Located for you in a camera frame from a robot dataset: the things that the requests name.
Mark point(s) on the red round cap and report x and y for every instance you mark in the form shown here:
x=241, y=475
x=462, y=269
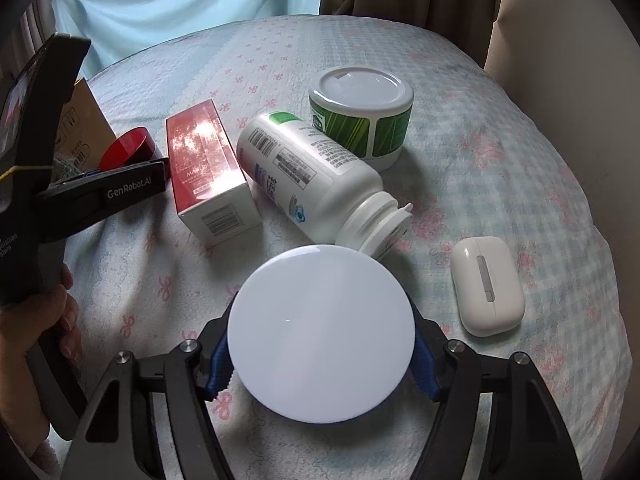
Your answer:
x=127, y=150

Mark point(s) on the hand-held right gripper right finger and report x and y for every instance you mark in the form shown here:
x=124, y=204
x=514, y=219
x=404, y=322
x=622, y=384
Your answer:
x=425, y=360

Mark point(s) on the light blue curtain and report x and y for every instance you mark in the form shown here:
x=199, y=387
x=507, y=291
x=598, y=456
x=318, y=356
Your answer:
x=165, y=0

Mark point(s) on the green labelled white jar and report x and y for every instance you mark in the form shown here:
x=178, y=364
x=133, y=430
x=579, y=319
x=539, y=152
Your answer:
x=362, y=115

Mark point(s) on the white earbuds case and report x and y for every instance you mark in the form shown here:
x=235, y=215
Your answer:
x=487, y=285

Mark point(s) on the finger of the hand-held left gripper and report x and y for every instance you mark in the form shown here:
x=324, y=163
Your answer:
x=107, y=192

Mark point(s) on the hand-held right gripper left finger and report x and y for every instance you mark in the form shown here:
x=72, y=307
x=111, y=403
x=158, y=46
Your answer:
x=218, y=360

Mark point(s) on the person's left hand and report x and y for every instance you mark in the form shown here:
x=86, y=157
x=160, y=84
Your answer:
x=40, y=330

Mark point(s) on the white supplement bottle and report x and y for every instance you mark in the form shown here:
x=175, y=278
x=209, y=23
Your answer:
x=320, y=180

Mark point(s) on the brown cardboard box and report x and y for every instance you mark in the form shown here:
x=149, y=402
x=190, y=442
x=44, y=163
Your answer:
x=80, y=135

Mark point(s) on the white round lid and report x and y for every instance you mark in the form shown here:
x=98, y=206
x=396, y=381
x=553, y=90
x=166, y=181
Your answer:
x=321, y=332

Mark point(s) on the red and white box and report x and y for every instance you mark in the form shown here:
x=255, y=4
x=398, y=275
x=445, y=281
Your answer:
x=210, y=175

